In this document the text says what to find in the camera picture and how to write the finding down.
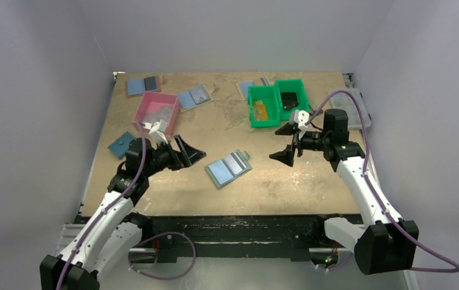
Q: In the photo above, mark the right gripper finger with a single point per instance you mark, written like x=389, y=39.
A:
x=287, y=130
x=286, y=156

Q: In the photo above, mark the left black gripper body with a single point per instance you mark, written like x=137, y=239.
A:
x=165, y=157

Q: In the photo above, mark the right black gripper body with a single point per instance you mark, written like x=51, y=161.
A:
x=295, y=140

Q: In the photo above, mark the green card holder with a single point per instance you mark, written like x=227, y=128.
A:
x=229, y=168

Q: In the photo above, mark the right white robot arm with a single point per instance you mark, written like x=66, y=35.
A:
x=386, y=242

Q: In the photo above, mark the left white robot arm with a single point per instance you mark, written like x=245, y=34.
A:
x=114, y=228

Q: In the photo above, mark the dark blue card holder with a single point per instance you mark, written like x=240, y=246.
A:
x=119, y=147

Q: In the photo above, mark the cards in pink box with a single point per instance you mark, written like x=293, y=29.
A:
x=162, y=112

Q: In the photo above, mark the blue card behind bin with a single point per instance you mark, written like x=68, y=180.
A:
x=243, y=87

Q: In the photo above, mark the black item in bin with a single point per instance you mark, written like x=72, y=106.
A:
x=289, y=100

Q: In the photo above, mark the yellow item in bin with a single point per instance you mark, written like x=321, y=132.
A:
x=260, y=111

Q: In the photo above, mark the left green bin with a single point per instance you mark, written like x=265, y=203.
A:
x=269, y=96

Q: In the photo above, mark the green bin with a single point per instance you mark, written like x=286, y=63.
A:
x=292, y=85
x=269, y=96

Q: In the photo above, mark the right green bin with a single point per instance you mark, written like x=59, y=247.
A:
x=292, y=85

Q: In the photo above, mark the clear compartment organizer box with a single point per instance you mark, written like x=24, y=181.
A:
x=344, y=102

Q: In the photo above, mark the pink open box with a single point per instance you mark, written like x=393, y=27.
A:
x=156, y=106

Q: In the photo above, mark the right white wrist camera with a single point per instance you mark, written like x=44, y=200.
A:
x=299, y=119

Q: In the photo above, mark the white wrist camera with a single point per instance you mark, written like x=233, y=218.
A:
x=157, y=132
x=299, y=119

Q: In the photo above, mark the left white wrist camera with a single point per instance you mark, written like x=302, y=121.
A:
x=157, y=132

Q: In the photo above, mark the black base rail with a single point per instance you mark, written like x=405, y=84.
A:
x=243, y=236

